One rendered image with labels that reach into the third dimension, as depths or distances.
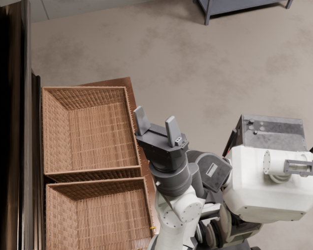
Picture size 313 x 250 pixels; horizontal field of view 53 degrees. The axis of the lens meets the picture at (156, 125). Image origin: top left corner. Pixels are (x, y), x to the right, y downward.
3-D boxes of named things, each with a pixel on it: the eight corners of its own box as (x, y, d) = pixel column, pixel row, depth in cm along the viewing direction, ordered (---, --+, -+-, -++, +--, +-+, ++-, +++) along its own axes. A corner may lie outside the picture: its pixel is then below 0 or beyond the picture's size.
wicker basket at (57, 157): (57, 195, 174) (41, 176, 150) (53, 112, 202) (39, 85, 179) (143, 178, 179) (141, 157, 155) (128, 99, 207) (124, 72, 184)
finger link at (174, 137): (173, 113, 60) (179, 136, 64) (163, 123, 58) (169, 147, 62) (179, 114, 59) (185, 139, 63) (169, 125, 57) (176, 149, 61)
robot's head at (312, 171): (276, 150, 89) (286, 154, 81) (307, 153, 88) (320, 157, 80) (274, 172, 89) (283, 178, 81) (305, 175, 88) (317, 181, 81)
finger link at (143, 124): (133, 113, 63) (141, 136, 67) (143, 104, 64) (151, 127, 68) (128, 111, 64) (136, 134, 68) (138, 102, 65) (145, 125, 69)
